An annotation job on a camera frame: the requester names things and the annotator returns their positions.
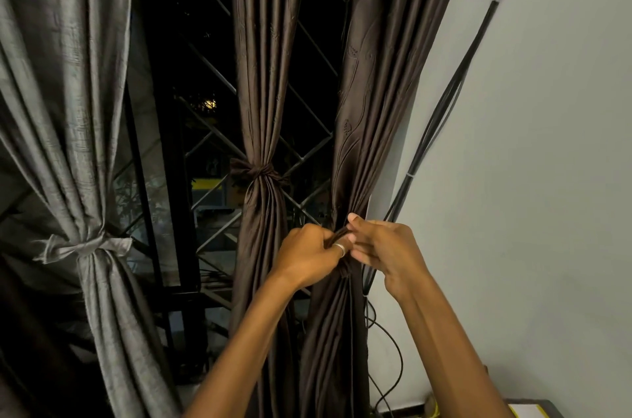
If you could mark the knotted brown tieback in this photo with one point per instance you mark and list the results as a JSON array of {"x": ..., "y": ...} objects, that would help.
[{"x": 259, "y": 171}]

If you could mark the plain brown curtain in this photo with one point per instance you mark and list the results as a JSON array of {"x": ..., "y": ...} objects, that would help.
[{"x": 261, "y": 62}]

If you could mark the person's right forearm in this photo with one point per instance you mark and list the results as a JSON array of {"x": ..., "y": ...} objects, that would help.
[{"x": 444, "y": 358}]

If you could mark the grey curtain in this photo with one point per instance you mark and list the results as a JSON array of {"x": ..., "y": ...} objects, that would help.
[{"x": 64, "y": 87}]

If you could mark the person's left hand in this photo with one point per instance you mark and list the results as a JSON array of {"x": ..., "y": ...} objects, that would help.
[{"x": 303, "y": 254}]

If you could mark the yellow object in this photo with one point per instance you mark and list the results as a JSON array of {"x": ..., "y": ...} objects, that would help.
[{"x": 432, "y": 407}]

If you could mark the person's right hand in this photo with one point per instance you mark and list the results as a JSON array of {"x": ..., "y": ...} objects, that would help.
[{"x": 395, "y": 254}]

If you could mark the metal window grille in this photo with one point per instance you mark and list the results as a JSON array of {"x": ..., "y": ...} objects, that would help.
[{"x": 307, "y": 153}]

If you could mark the embossed brown curtain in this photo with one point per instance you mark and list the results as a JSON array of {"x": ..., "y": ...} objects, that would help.
[{"x": 375, "y": 87}]

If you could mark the person's left forearm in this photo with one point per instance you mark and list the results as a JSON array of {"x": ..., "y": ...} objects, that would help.
[{"x": 247, "y": 348}]

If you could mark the person's right thumb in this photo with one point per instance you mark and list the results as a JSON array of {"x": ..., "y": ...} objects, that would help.
[{"x": 360, "y": 222}]

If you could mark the grey curtain tieback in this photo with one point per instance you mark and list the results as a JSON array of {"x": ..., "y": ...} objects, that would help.
[{"x": 94, "y": 247}]

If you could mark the person's left fingers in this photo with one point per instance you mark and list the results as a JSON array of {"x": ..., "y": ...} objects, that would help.
[{"x": 331, "y": 240}]

